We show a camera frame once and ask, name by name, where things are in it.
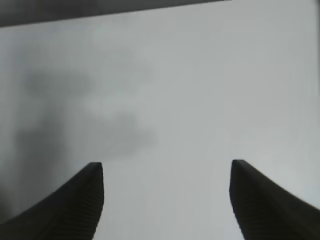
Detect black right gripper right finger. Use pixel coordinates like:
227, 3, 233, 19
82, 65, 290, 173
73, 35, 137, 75
228, 159, 320, 240

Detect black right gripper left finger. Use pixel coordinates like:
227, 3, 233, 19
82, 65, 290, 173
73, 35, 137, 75
0, 161, 105, 240

